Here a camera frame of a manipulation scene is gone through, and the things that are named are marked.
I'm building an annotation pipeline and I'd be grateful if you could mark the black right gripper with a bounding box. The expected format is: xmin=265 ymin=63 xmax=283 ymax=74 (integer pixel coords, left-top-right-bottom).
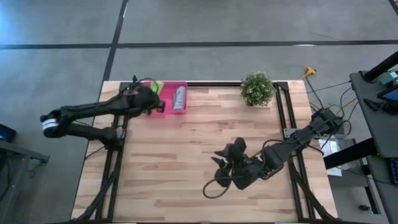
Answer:
xmin=210 ymin=144 xmax=270 ymax=191

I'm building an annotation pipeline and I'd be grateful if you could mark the green microfiber towel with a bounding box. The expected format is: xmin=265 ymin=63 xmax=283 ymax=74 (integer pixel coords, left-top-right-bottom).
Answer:
xmin=150 ymin=80 xmax=165 ymax=94

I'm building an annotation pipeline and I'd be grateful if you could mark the grey microfiber towel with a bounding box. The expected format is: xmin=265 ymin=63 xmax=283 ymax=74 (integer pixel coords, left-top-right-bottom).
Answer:
xmin=172 ymin=86 xmax=187 ymax=111

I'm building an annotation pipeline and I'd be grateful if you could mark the pink plastic basket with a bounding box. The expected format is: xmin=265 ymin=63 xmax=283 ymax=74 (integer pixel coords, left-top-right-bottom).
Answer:
xmin=141 ymin=81 xmax=188 ymax=116

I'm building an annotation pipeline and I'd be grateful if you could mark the potted artificial plant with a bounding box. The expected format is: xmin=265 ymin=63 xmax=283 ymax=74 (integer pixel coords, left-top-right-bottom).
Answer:
xmin=239 ymin=70 xmax=276 ymax=107

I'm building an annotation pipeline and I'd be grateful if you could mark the black desk leg bar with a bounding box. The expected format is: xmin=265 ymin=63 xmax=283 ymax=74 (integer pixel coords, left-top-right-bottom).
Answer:
xmin=323 ymin=138 xmax=379 ymax=170

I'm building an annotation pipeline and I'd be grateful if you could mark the grey metal stand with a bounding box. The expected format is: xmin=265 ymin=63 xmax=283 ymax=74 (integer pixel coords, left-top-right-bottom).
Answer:
xmin=0 ymin=139 xmax=50 ymax=224

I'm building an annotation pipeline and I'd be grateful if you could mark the black box with blue light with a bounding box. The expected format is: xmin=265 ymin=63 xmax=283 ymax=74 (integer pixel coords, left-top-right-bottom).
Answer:
xmin=0 ymin=123 xmax=17 ymax=143

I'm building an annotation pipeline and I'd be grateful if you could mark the small black desk device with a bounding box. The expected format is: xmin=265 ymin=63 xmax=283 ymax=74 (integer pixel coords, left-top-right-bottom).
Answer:
xmin=363 ymin=98 xmax=382 ymax=112

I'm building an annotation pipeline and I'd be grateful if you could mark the grey side desk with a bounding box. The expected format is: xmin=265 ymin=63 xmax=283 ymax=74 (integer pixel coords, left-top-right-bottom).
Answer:
xmin=349 ymin=70 xmax=398 ymax=224

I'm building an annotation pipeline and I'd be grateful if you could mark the dark keyboard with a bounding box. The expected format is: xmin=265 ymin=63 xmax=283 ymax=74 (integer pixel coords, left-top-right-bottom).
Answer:
xmin=390 ymin=157 xmax=398 ymax=185

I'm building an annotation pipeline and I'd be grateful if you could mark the tablet with blue screen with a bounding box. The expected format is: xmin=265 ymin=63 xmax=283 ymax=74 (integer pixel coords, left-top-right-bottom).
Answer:
xmin=376 ymin=85 xmax=398 ymax=114

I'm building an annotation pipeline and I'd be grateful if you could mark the black monitor pole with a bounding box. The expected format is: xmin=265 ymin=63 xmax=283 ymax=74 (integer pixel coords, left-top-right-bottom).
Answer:
xmin=363 ymin=51 xmax=398 ymax=82

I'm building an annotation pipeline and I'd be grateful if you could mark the teal box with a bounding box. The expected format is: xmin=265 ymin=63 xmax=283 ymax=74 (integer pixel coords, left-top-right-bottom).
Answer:
xmin=379 ymin=70 xmax=398 ymax=85

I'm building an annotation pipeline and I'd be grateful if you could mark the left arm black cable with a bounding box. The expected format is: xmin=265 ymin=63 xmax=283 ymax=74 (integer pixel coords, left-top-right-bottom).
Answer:
xmin=119 ymin=74 xmax=155 ymax=94

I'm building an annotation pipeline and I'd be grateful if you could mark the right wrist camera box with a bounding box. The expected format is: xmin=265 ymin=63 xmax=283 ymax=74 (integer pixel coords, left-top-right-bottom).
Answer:
xmin=233 ymin=136 xmax=249 ymax=153

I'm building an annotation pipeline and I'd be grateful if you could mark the black metal table frame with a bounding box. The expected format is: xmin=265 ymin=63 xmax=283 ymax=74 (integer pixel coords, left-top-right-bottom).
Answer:
xmin=73 ymin=80 xmax=341 ymax=224

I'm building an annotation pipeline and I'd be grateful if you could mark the thin black floor cable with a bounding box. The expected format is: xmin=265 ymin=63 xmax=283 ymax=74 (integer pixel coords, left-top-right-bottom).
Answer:
xmin=306 ymin=77 xmax=354 ymax=125

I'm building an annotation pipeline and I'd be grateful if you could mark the yellow cable plug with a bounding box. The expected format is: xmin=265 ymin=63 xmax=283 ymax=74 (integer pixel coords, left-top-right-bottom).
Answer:
xmin=300 ymin=65 xmax=317 ymax=80

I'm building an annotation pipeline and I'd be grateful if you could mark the yellow floor cable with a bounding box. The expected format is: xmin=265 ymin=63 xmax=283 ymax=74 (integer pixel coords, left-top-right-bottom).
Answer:
xmin=309 ymin=96 xmax=358 ymax=113

